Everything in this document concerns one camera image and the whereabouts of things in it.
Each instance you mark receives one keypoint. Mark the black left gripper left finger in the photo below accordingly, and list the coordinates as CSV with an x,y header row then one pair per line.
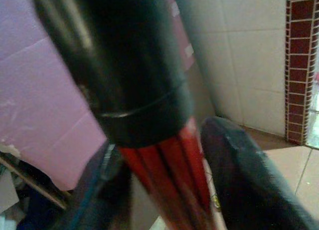
x,y
99,185

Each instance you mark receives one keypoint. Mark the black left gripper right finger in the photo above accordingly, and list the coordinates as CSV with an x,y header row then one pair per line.
x,y
244,177

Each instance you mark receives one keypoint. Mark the pink foam mat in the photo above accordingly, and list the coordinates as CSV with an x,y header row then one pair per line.
x,y
37,90

